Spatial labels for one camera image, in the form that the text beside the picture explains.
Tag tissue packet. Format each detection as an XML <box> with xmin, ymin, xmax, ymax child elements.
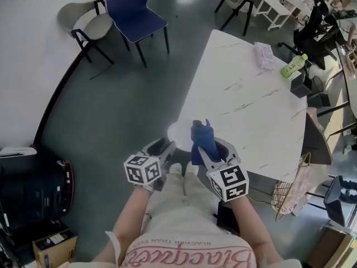
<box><xmin>253</xmin><ymin>41</ymin><xmax>277</xmax><ymax>71</ymax></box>

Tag blue chair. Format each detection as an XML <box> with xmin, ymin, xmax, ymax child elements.
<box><xmin>105</xmin><ymin>0</ymin><xmax>170</xmax><ymax>68</ymax></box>

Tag plain cardboard box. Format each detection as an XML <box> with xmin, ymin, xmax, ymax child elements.
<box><xmin>306</xmin><ymin>224</ymin><xmax>357</xmax><ymax>268</ymax></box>

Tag green drink bottle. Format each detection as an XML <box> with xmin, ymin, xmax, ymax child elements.
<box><xmin>279</xmin><ymin>53</ymin><xmax>309</xmax><ymax>79</ymax></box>

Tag black machine red trim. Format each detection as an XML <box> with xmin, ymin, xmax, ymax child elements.
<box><xmin>0</xmin><ymin>146</ymin><xmax>75</xmax><ymax>234</ymax></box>

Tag person's white printed shirt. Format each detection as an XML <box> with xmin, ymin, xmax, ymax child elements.
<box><xmin>66</xmin><ymin>229</ymin><xmax>303</xmax><ymax>268</ymax></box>

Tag person's left forearm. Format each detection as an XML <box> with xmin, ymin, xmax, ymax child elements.
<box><xmin>113</xmin><ymin>185</ymin><xmax>153</xmax><ymax>242</ymax></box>

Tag dark grey chair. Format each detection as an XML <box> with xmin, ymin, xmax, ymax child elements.
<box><xmin>306</xmin><ymin>174</ymin><xmax>357</xmax><ymax>227</ymax></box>

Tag blue cloth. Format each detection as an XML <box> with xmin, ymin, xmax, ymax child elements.
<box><xmin>190</xmin><ymin>118</ymin><xmax>220</xmax><ymax>166</ymax></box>

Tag pink checked cloth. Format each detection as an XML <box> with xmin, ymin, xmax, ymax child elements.
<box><xmin>290</xmin><ymin>160</ymin><xmax>326</xmax><ymax>206</ymax></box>

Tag black office chair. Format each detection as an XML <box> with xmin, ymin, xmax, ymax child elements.
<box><xmin>278</xmin><ymin>0</ymin><xmax>335</xmax><ymax>69</ymax></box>

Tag black square box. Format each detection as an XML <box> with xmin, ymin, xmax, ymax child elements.
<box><xmin>290</xmin><ymin>73</ymin><xmax>312</xmax><ymax>99</ymax></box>

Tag person's beige trousers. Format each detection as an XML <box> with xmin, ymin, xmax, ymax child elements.
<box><xmin>143</xmin><ymin>171</ymin><xmax>224</xmax><ymax>234</ymax></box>

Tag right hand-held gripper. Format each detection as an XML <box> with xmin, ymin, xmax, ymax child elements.
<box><xmin>197</xmin><ymin>138</ymin><xmax>250</xmax><ymax>202</ymax></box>

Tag black waist device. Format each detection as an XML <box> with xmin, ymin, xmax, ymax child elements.
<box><xmin>216</xmin><ymin>199</ymin><xmax>240</xmax><ymax>236</ymax></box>

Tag black wire bin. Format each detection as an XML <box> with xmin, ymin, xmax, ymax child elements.
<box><xmin>310</xmin><ymin>75</ymin><xmax>325</xmax><ymax>94</ymax></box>

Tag grey chair black frame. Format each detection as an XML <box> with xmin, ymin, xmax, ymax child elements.
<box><xmin>214</xmin><ymin>0</ymin><xmax>254</xmax><ymax>36</ymax></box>
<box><xmin>57</xmin><ymin>0</ymin><xmax>115</xmax><ymax>65</ymax></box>

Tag white flat panel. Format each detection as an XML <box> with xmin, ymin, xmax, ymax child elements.
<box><xmin>0</xmin><ymin>146</ymin><xmax>37</xmax><ymax>157</ymax></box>

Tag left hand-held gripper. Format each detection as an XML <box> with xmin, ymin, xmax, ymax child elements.
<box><xmin>123</xmin><ymin>137</ymin><xmax>177</xmax><ymax>193</ymax></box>

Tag person's right shoe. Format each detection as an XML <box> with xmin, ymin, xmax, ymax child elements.
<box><xmin>185</xmin><ymin>160</ymin><xmax>199</xmax><ymax>175</ymax></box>

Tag person's right forearm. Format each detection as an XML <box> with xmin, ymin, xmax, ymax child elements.
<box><xmin>233</xmin><ymin>197</ymin><xmax>276</xmax><ymax>262</ymax></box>

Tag cardboard box blue label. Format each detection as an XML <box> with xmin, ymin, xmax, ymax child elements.
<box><xmin>32</xmin><ymin>228</ymin><xmax>78</xmax><ymax>268</ymax></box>

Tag wicker chair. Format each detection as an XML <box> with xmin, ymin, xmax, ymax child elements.
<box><xmin>272</xmin><ymin>151</ymin><xmax>332</xmax><ymax>223</ymax></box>

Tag white bench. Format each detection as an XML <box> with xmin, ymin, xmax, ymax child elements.
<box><xmin>253</xmin><ymin>0</ymin><xmax>292</xmax><ymax>31</ymax></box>

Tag white marble table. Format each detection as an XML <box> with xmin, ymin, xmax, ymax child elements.
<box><xmin>177</xmin><ymin>28</ymin><xmax>308</xmax><ymax>183</ymax></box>

